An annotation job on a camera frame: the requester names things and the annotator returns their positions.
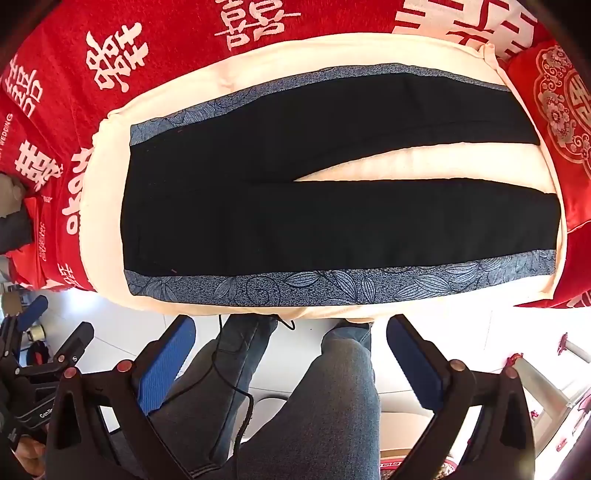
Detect red floral pillow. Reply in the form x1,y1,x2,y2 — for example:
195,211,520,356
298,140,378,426
501,39,591,236

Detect beige cloth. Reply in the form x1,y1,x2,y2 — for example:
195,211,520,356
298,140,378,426
0,173,26,217

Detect black cable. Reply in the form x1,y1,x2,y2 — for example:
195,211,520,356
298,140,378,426
209,315,296,444

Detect red printed blanket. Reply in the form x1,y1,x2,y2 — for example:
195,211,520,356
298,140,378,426
0,0,591,310

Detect black pants with blue stripes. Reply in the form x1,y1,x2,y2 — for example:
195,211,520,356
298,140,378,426
120,63,561,308

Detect person's left leg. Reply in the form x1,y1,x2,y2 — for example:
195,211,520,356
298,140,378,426
115,315,283,480

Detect person's legs in jeans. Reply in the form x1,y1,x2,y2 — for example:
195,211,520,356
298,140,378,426
189,320,384,480

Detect silver metal stand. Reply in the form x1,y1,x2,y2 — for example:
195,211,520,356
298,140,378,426
505,332,591,457

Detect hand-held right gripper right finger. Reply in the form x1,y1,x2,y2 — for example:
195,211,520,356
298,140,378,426
385,314,543,480

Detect dark grey cloth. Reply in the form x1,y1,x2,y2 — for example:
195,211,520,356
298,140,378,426
0,210,37,256

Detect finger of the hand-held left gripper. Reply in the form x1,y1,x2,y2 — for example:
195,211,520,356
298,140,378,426
16,295,49,330
44,322,95,370

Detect cream blanket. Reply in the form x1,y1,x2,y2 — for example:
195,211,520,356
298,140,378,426
76,34,571,324

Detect person's left hand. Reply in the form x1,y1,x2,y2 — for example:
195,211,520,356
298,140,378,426
9,436,48,478

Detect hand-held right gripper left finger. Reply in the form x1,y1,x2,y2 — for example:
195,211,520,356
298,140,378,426
45,315,197,480

